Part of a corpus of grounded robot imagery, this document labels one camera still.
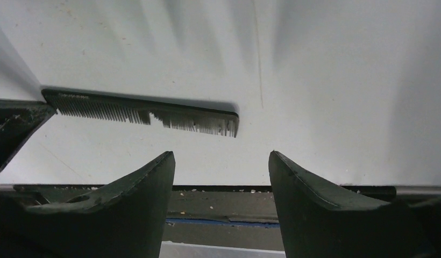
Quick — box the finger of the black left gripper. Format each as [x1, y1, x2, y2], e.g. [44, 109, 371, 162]
[0, 99, 56, 173]

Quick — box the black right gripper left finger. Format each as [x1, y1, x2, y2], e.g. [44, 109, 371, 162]
[0, 151, 175, 257]

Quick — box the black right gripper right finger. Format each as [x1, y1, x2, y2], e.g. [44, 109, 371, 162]
[268, 151, 441, 257]

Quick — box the small black comb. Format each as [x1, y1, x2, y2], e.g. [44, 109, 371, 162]
[41, 88, 239, 138]

